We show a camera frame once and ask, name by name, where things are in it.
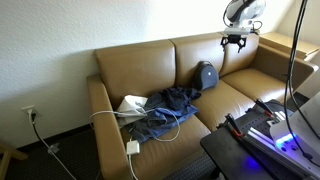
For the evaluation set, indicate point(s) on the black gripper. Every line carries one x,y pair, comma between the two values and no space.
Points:
235,38

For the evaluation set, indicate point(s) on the black fabric bag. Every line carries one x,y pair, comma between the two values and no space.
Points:
205,76

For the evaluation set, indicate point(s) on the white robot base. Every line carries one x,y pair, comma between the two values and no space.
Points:
300,130

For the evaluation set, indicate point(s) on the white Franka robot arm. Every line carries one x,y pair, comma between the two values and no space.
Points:
242,10

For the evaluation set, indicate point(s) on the wooden side table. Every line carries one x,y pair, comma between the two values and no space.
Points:
286,42

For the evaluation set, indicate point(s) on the tan leather sofa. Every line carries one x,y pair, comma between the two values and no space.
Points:
140,66

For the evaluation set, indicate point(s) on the blue crumpled clothing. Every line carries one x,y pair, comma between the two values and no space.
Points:
166,113

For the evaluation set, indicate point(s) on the metal mounting plate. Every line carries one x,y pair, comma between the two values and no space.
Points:
263,140

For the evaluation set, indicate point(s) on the black table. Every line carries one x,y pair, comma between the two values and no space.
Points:
226,156

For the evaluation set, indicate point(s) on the white power adapter brick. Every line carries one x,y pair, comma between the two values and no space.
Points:
133,147

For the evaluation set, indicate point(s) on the dark baseboard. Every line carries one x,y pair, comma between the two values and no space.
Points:
66,132

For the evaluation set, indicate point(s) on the clear plastic wrapper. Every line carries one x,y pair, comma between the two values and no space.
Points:
53,148

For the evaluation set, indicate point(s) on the wooden chair leg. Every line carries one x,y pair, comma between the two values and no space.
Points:
7,156

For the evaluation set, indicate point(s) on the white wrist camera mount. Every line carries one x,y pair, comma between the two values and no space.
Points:
236,31

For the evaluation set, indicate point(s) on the white wall outlet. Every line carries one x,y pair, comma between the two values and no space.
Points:
28,109

